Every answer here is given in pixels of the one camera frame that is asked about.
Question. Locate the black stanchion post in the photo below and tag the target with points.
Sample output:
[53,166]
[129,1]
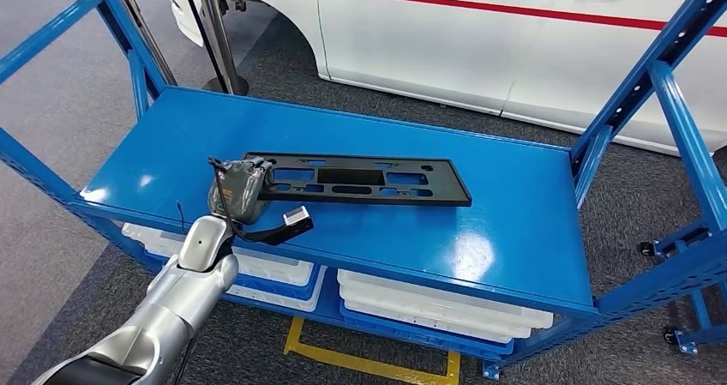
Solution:
[142,27]

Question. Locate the black plastic panel part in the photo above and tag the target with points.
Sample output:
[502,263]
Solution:
[448,190]

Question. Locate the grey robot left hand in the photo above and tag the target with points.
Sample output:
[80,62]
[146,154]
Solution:
[236,192]

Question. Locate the blue metal shelf rack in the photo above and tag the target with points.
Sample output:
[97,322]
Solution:
[199,144]
[684,236]

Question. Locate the black caster wheel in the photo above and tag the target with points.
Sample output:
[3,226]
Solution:
[646,249]
[671,335]

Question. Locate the chrome stanchion post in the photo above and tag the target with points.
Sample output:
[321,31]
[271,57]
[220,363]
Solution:
[218,41]

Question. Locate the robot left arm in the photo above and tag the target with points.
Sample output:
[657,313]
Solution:
[170,303]

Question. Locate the white car red stripe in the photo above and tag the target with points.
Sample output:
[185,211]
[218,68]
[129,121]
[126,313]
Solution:
[426,47]

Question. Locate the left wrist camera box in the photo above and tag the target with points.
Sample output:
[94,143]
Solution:
[297,217]

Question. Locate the white plastic bin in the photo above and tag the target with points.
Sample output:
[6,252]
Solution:
[397,291]
[284,302]
[397,313]
[267,266]

